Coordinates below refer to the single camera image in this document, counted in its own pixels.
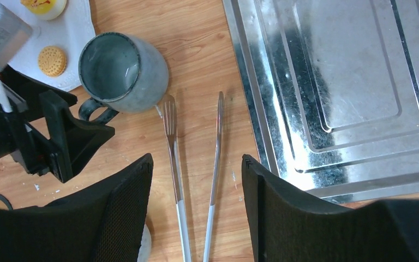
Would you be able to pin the metal tongs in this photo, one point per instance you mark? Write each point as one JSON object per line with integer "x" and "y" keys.
{"x": 191, "y": 134}

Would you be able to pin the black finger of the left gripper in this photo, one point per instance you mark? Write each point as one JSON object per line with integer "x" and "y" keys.
{"x": 73, "y": 142}

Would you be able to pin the white ceramic mug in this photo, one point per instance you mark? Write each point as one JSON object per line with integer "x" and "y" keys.
{"x": 146, "y": 245}

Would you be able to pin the metal serving tray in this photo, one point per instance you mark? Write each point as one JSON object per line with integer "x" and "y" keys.
{"x": 332, "y": 89}

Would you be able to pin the dark grey ceramic mug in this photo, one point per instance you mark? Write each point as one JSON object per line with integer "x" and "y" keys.
{"x": 121, "y": 73}

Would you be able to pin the yellow frosted donut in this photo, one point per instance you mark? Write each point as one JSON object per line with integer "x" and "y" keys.
{"x": 45, "y": 9}

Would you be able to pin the white three-tier dessert stand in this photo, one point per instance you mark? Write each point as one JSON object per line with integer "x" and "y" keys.
{"x": 70, "y": 31}

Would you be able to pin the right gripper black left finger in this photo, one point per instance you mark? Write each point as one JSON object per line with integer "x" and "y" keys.
{"x": 102, "y": 222}

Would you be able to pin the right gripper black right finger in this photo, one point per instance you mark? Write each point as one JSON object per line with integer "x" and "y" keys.
{"x": 288, "y": 224}

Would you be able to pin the orange round macaron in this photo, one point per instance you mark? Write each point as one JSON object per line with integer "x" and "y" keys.
{"x": 52, "y": 61}

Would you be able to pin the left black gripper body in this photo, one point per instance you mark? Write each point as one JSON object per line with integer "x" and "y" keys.
{"x": 19, "y": 105}

